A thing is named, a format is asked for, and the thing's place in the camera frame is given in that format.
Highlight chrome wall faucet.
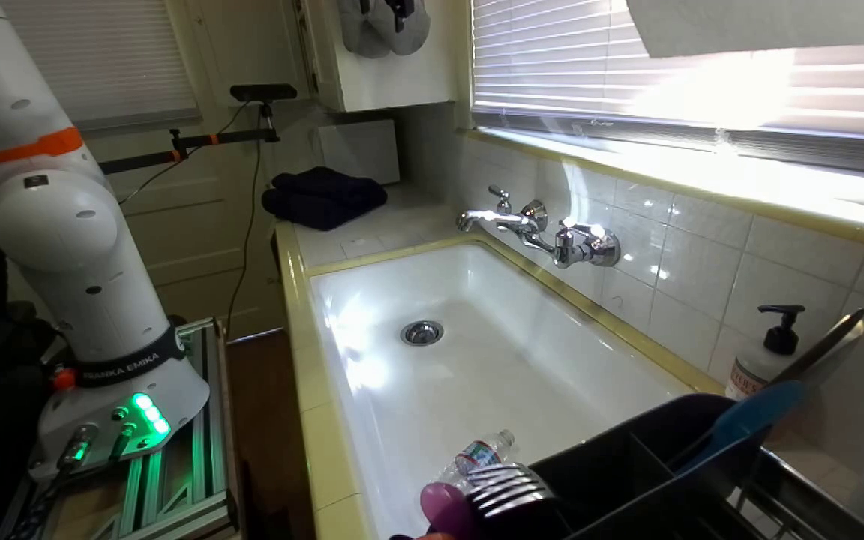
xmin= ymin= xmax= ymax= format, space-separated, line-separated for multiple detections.
xmin=456 ymin=184 xmax=628 ymax=270

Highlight black cable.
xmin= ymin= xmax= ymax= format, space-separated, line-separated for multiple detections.
xmin=218 ymin=139 xmax=269 ymax=334

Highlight black stereo camera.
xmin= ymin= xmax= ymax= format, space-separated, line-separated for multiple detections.
xmin=227 ymin=80 xmax=300 ymax=108

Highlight clear plastic water bottle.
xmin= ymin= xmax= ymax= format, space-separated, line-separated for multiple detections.
xmin=439 ymin=430 xmax=523 ymax=485

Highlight white wall cabinet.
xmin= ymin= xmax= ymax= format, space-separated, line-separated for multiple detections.
xmin=621 ymin=0 xmax=864 ymax=60

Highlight pump soap bottle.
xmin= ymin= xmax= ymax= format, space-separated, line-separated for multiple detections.
xmin=722 ymin=302 xmax=810 ymax=405

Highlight purple utensil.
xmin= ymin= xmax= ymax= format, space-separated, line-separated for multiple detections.
xmin=416 ymin=480 xmax=486 ymax=540

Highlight white window blinds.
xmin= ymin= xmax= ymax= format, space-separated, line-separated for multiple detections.
xmin=469 ymin=0 xmax=864 ymax=180

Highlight black dish rack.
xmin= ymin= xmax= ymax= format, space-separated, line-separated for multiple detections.
xmin=449 ymin=391 xmax=864 ymax=540

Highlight cream wall cabinet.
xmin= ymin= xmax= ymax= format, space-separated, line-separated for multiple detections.
xmin=300 ymin=0 xmax=462 ymax=116

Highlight metal sink drain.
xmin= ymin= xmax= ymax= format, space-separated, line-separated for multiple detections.
xmin=398 ymin=319 xmax=447 ymax=350

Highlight blue spatula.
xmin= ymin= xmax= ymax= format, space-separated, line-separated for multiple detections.
xmin=669 ymin=305 xmax=864 ymax=476

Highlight grey quilted oven mitten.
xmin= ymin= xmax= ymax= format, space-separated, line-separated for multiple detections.
xmin=381 ymin=0 xmax=435 ymax=57
xmin=337 ymin=0 xmax=396 ymax=60

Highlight white kitchen sink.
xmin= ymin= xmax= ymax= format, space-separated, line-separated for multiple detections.
xmin=307 ymin=238 xmax=702 ymax=540

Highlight navy blue towel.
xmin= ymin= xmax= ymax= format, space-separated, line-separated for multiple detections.
xmin=261 ymin=165 xmax=393 ymax=234

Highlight aluminium frame robot table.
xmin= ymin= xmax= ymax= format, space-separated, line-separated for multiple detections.
xmin=0 ymin=315 xmax=245 ymax=540

